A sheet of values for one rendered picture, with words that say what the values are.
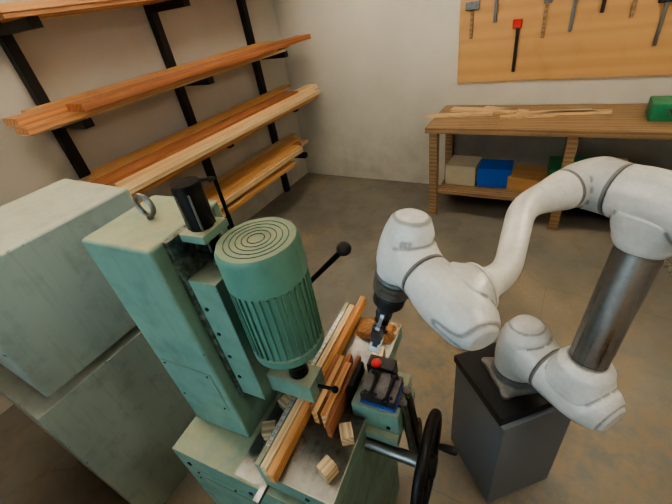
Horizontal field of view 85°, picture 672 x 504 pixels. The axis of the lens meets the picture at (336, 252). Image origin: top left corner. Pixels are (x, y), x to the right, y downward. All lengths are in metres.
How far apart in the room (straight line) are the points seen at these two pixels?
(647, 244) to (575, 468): 1.37
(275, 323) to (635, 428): 1.96
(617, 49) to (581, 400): 2.90
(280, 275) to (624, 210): 0.76
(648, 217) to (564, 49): 2.80
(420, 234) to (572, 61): 3.13
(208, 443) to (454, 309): 0.95
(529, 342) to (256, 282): 0.94
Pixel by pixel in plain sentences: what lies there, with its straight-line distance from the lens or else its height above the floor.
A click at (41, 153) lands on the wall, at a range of 3.01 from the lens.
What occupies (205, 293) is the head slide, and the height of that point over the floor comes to 1.39.
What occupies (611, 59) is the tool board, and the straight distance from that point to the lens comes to 3.73.
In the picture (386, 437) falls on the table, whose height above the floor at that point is 0.87.
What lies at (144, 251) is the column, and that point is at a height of 1.52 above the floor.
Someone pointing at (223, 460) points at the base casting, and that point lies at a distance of 1.30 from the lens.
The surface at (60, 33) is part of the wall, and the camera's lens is 3.14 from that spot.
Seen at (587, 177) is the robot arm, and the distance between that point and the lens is 1.06.
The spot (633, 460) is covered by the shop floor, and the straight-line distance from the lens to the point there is 2.30.
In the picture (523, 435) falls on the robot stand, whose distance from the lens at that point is 1.61.
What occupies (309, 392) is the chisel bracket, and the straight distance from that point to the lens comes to 1.02.
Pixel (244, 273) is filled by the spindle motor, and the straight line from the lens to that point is 0.69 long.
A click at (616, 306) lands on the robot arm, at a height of 1.16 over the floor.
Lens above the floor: 1.88
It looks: 35 degrees down
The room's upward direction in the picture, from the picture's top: 10 degrees counter-clockwise
